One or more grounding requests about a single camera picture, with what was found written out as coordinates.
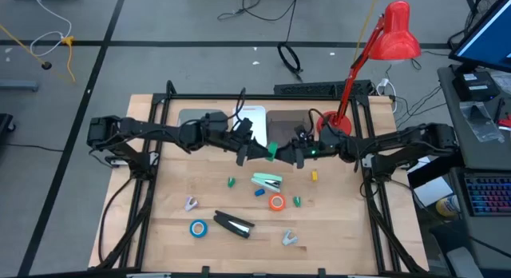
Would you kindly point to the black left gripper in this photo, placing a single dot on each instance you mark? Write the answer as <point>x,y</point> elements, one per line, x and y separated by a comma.
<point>239,142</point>

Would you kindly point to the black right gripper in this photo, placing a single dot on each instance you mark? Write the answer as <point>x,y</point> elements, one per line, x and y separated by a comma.
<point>304,149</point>

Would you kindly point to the green tape roll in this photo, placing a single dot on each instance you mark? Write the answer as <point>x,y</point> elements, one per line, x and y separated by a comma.
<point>272,150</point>

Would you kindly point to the mint green stapler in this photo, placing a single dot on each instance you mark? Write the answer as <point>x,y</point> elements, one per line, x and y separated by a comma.
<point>265,177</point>

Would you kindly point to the yellow mini stapler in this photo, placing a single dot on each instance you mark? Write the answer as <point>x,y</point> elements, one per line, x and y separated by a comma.
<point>314,175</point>

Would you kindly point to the green mini stapler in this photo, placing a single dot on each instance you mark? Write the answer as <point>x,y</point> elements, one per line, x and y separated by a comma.
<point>297,201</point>
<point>231,183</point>

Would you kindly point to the blue mini stapler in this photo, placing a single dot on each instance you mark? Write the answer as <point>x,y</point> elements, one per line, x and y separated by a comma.
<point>259,193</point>

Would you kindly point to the orange tape roll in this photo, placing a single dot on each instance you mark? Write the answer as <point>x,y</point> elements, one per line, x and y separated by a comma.
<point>270,202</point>

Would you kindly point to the large black stapler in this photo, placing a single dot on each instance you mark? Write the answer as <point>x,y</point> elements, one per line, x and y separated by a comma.
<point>227,224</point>

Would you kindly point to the lilac staple remover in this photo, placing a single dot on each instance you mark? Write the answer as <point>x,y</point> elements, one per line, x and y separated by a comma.
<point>191,205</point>

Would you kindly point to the grey staple remover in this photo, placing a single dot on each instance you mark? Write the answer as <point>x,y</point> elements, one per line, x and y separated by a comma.
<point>288,240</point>

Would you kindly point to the blue tape roll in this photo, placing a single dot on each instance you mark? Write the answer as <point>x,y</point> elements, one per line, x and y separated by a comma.
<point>191,228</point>

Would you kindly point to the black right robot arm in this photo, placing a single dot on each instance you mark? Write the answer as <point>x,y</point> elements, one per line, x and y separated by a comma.
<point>399,138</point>

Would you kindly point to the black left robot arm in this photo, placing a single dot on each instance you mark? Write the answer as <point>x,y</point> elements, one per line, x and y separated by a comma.
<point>159,132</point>

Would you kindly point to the brown plastic bin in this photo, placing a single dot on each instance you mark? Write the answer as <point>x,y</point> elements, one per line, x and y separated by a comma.
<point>279,126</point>

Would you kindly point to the white plastic bin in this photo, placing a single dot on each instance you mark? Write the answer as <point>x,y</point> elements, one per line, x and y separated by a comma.
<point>257,118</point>

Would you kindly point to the black power strip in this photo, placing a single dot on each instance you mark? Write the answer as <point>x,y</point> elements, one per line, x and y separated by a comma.
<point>311,89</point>

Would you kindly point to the grey plastic bin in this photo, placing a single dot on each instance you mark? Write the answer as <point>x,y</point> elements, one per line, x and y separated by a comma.
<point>191,115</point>

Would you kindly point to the white power plug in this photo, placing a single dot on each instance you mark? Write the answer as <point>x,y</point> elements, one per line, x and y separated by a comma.
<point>384,84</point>

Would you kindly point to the white paper sheet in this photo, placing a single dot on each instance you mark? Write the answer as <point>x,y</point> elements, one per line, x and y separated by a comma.
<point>433,192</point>

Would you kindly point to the red desk lamp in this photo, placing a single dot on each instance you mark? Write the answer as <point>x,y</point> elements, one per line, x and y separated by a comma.
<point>395,38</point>

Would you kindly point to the grey side desk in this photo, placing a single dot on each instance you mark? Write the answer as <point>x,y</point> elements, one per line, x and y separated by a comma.
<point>475,154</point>

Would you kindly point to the clear plastic bag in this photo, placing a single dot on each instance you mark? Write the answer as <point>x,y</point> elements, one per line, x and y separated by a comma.
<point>479,118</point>

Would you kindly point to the small black computer box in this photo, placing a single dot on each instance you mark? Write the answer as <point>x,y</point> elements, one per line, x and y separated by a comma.
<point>475,86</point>

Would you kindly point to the backlit black keyboard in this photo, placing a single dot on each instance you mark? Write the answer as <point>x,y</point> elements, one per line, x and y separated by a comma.
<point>489,196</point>

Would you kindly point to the small red object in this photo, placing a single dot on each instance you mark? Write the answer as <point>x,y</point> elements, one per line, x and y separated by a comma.
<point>505,122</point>

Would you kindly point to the black round floor puck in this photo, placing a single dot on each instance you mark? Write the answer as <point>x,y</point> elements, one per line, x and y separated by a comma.
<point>46,65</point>

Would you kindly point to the computer monitor with blue screen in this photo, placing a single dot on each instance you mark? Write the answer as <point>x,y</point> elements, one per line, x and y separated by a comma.
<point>491,38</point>

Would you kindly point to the grey metal floor foot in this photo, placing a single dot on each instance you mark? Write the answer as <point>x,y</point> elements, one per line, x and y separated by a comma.
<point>20,86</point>

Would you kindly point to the black caster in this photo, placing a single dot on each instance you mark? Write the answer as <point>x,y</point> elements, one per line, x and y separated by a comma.
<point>6,124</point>

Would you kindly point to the black aluminium table frame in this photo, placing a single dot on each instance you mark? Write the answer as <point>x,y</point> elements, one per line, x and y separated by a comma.
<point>199,97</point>

